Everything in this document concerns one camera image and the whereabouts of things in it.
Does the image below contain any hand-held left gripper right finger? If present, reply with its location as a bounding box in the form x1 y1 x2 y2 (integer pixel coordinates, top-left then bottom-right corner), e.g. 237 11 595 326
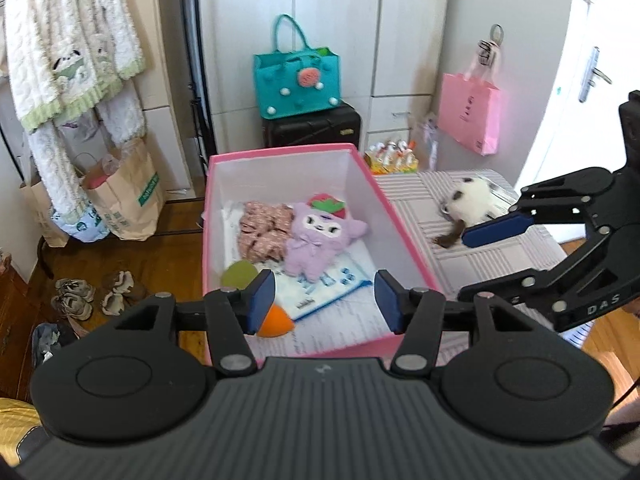
374 269 538 376

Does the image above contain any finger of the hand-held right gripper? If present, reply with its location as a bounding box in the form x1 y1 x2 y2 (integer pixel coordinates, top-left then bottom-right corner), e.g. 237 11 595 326
457 232 619 312
462 167 614 249

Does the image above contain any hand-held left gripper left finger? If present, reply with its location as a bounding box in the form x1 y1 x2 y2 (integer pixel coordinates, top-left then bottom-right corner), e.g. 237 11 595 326
115 269 277 376

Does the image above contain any green ball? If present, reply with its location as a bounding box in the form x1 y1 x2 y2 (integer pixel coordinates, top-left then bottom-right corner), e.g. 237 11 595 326
221 260 261 291

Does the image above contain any white brown plush cat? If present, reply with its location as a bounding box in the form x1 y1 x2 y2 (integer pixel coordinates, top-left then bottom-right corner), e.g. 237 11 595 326
432 176 516 250

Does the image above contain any white wet wipes pack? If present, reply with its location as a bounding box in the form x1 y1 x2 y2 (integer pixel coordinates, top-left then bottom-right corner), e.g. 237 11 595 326
222 202 398 358

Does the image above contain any white blue booklet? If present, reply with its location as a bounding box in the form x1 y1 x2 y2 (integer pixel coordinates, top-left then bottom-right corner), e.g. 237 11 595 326
272 252 375 323

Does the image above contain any purple plush toy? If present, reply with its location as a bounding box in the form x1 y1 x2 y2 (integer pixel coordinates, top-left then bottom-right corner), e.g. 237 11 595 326
285 192 371 283

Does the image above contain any pink cardboard box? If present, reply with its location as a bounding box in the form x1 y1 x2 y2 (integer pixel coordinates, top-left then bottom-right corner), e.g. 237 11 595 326
201 142 446 366

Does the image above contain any striped bed sheet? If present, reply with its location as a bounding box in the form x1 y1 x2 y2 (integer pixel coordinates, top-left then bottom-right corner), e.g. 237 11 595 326
375 170 596 361

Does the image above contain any brown floral cloth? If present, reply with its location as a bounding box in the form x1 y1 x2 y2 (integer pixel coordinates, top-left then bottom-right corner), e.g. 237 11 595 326
236 201 296 263

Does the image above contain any clear plastic bag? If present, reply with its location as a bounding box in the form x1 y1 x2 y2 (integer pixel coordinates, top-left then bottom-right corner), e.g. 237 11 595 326
420 112 441 171

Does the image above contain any pink paper bag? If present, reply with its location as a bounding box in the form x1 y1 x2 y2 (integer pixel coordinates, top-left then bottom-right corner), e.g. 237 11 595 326
438 52 502 156

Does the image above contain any white door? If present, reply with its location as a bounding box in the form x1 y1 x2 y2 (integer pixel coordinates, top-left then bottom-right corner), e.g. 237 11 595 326
515 0 640 196

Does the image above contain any yellow pack of drink bottles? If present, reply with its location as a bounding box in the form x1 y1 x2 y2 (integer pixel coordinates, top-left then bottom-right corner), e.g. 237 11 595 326
365 139 420 175

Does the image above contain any kraft paper bag green print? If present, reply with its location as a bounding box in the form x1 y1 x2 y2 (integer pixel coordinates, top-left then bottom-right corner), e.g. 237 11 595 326
82 135 167 241

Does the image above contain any black suitcase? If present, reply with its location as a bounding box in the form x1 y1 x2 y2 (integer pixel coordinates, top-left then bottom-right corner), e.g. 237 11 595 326
261 101 362 151

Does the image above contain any blue white printed bag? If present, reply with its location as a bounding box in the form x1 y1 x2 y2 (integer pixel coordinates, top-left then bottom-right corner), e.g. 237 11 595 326
50 200 111 241

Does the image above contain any dark trash bin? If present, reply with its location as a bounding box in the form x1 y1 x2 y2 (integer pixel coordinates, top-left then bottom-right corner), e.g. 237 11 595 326
31 322 78 366

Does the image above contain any teal felt tote bag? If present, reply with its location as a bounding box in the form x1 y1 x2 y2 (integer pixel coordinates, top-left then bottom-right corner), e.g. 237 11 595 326
252 14 343 120

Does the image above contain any black pole stand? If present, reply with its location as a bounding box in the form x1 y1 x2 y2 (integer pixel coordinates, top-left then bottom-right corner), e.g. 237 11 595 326
176 0 217 177

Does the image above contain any plain kraft paper bag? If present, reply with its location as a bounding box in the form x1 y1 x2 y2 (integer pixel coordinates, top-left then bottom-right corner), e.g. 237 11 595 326
20 175 71 248

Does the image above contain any wooden cabinet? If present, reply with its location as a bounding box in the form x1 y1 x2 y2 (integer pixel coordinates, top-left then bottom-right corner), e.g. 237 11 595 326
0 252 38 401

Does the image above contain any white fleece garment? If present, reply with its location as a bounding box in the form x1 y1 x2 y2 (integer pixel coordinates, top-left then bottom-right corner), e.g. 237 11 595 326
27 82 147 221

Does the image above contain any yellow cloth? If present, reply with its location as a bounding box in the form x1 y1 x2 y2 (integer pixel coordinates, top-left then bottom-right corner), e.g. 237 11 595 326
0 399 48 461

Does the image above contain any grey wardrobe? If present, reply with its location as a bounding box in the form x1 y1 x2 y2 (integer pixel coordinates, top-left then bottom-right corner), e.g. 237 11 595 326
197 0 451 156

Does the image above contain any white fluffy hanging robe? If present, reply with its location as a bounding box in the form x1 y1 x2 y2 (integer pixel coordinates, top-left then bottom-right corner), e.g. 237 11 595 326
2 0 147 133

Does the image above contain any metal door handle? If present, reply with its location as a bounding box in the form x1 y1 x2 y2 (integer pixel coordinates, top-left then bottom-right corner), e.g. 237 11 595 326
579 46 613 105

